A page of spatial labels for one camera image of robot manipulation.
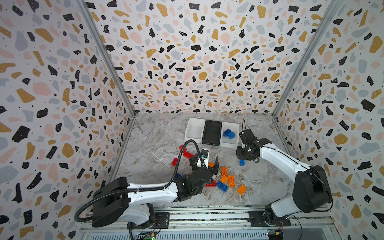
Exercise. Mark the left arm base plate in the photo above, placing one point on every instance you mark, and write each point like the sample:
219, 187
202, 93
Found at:
157, 221

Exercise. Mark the left white bin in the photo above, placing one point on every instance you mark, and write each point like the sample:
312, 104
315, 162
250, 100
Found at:
194, 130

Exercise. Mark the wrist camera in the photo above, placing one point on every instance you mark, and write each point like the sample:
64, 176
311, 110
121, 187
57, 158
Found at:
203, 159
247, 137

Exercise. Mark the white bin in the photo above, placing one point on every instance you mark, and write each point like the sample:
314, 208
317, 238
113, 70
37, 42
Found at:
194, 130
226, 142

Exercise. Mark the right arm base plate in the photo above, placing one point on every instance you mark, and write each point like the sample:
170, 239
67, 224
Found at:
261, 218

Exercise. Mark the red square brick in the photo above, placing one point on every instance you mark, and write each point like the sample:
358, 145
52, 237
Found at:
175, 162

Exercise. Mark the orange brick lowest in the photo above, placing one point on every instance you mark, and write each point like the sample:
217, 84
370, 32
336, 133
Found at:
241, 190

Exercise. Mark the black middle bin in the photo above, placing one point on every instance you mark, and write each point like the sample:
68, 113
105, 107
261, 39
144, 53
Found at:
212, 133

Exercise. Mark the orange long brick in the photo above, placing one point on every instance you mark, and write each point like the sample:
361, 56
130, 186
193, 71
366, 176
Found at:
231, 180

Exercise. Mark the orange square brick middle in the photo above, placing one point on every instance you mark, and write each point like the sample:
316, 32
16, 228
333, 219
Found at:
224, 179

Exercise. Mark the red long brick bottom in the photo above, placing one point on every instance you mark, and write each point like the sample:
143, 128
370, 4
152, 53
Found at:
211, 184

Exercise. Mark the blue long brick bottom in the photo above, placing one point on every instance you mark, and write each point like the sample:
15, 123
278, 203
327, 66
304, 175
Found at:
223, 187

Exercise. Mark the aluminium rail base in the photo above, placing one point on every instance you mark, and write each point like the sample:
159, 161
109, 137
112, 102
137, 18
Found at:
231, 223

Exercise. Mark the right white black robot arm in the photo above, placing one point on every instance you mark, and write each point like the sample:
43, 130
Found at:
311, 187

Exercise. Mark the right white bin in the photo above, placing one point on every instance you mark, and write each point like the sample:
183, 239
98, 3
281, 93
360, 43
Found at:
226, 142

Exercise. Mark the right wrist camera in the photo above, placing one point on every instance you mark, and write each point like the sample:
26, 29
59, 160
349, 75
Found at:
247, 137

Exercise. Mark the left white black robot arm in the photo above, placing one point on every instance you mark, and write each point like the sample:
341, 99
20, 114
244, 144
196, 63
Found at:
137, 207

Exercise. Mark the red long brick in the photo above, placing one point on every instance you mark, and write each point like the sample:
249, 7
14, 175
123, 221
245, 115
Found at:
188, 155
211, 184

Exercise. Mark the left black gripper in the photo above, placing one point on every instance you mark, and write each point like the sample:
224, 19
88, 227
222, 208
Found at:
193, 163

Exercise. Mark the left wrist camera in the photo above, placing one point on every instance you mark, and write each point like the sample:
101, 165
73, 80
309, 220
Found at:
203, 159

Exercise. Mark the blue square brick top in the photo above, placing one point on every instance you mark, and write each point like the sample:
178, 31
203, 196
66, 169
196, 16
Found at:
231, 135

